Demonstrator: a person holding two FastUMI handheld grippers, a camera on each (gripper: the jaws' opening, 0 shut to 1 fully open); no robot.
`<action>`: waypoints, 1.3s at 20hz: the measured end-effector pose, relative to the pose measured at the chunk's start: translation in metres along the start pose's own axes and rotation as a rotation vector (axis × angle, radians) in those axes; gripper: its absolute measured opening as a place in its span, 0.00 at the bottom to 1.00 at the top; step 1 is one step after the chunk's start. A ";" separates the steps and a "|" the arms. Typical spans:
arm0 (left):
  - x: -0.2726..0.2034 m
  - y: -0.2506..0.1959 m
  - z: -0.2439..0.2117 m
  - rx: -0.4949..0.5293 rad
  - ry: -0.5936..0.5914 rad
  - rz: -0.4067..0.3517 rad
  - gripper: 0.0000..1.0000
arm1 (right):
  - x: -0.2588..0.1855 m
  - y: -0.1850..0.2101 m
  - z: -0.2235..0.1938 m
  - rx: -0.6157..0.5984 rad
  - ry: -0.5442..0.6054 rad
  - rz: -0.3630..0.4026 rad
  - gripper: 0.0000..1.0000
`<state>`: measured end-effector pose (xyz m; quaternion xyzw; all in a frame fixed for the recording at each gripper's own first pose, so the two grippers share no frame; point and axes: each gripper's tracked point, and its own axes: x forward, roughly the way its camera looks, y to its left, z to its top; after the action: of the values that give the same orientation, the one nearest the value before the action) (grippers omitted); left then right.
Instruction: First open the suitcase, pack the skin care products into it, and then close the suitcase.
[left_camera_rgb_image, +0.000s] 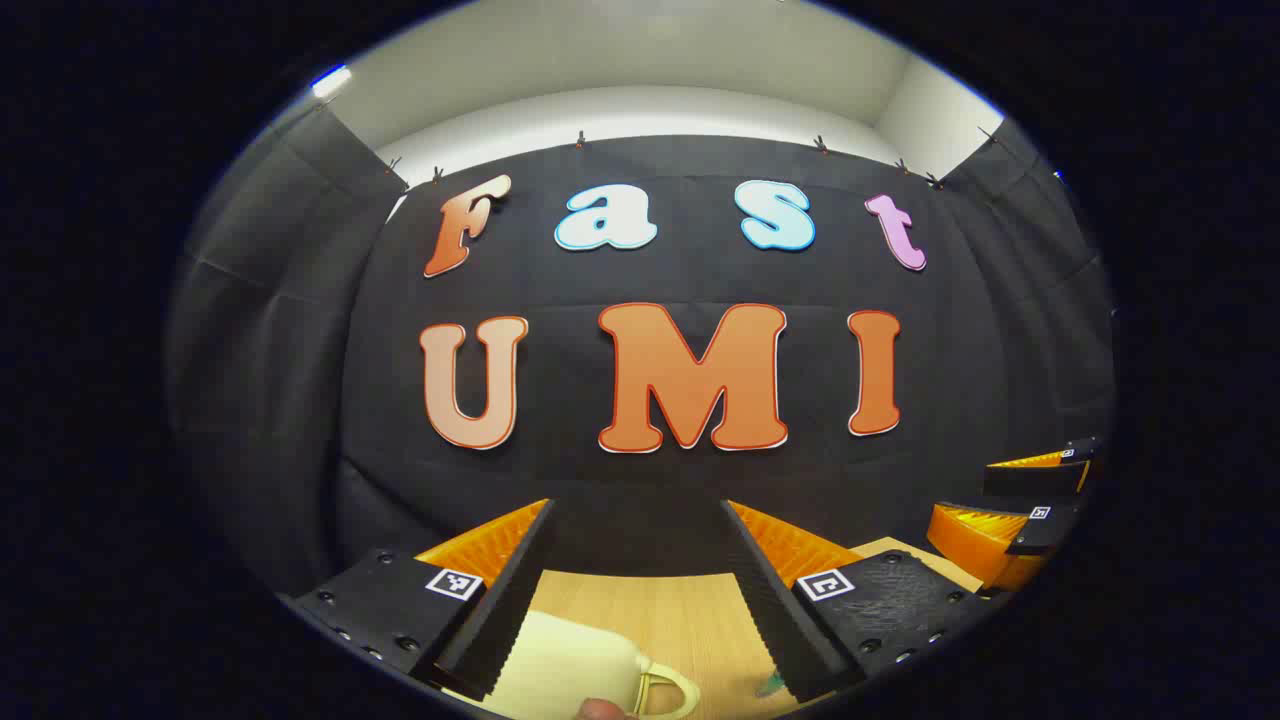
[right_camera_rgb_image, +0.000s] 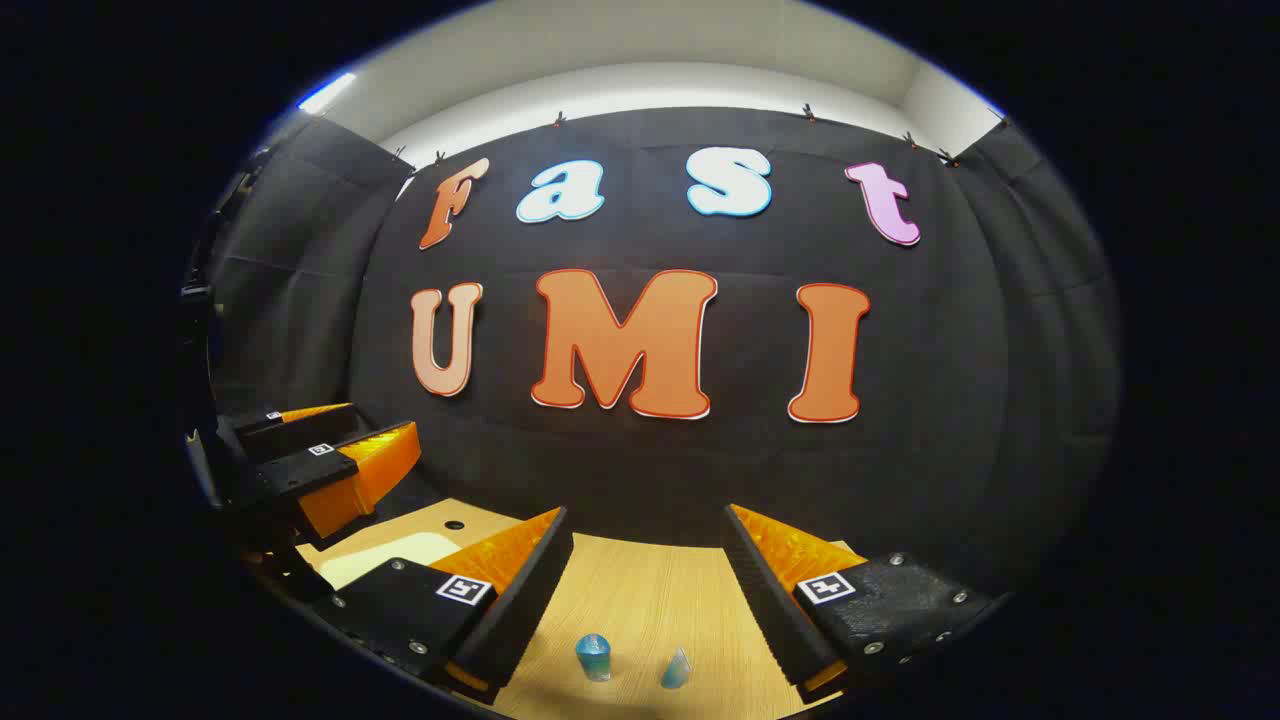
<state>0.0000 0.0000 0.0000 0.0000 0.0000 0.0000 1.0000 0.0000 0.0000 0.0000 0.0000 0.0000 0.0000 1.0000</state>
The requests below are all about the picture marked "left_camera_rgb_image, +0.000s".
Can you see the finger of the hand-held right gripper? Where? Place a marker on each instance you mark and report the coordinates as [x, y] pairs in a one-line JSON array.
[[1045, 528], [1030, 480]]

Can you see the cream yellow suitcase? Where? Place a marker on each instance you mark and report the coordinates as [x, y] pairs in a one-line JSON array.
[[560, 660]]

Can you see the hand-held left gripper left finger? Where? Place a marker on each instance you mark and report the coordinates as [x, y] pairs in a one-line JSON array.
[[500, 620]]

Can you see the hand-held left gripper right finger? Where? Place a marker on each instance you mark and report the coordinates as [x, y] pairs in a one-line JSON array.
[[775, 625]]

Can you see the blue cylindrical bottle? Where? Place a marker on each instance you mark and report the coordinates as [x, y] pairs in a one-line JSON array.
[[771, 686]]

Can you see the ceiling light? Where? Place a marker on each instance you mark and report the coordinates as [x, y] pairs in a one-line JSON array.
[[331, 81]]

